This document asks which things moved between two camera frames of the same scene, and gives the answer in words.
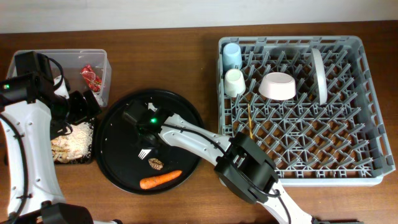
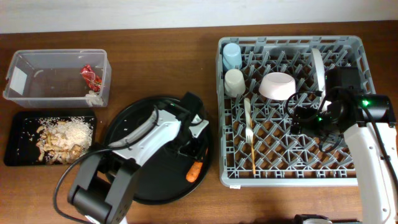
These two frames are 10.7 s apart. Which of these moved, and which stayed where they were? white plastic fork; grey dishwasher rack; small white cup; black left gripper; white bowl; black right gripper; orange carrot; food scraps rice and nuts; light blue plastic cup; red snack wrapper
Moved: black left gripper; orange carrot; black right gripper; white plastic fork
Stayed: food scraps rice and nuts; red snack wrapper; white bowl; small white cup; light blue plastic cup; grey dishwasher rack
